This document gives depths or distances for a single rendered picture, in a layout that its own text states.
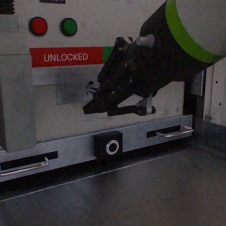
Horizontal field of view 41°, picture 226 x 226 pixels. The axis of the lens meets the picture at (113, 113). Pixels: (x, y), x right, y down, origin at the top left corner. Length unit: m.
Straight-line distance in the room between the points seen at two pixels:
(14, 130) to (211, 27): 0.31
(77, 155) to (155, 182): 0.17
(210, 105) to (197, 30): 0.53
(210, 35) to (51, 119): 0.38
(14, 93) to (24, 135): 0.07
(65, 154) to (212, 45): 0.40
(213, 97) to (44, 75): 0.46
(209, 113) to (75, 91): 0.38
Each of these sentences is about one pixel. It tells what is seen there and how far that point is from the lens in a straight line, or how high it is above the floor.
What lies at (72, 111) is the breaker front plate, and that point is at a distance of 0.63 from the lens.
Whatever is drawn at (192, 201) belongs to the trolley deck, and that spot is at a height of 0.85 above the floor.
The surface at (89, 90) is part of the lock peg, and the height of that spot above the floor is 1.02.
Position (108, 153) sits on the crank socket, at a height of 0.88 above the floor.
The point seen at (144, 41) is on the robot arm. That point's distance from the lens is 0.35.
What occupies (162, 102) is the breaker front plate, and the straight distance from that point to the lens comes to 0.76.
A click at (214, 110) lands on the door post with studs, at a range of 0.84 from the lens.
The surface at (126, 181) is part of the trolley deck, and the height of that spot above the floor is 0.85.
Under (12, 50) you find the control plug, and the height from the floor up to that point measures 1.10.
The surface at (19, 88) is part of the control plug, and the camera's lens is 0.46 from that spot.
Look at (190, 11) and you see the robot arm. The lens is 0.32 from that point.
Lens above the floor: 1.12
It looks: 14 degrees down
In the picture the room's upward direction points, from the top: straight up
